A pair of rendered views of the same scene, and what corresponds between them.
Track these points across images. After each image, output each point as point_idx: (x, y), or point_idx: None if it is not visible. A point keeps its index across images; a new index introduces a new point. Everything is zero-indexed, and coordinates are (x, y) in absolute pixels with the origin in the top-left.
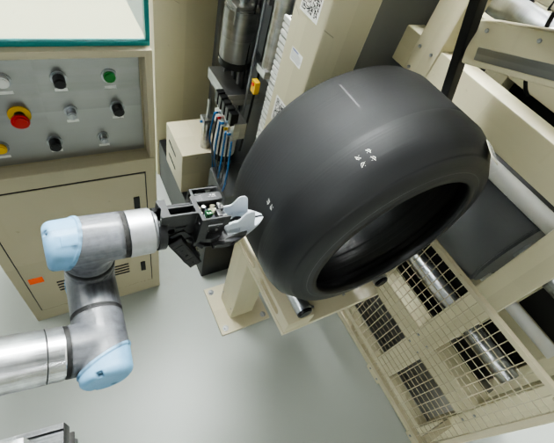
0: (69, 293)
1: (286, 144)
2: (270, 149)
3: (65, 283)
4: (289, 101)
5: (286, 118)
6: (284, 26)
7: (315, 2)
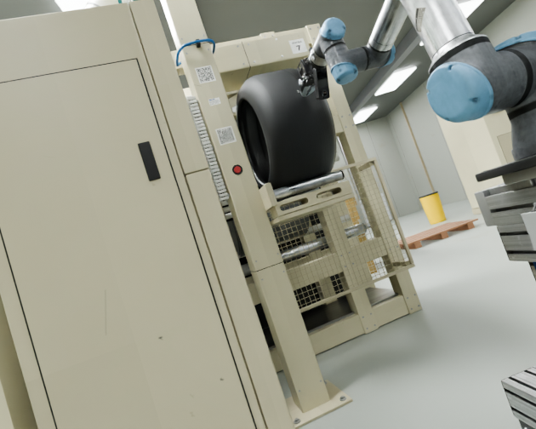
0: (352, 50)
1: (276, 79)
2: (274, 84)
3: (347, 54)
4: (226, 122)
5: (262, 79)
6: (191, 101)
7: (208, 74)
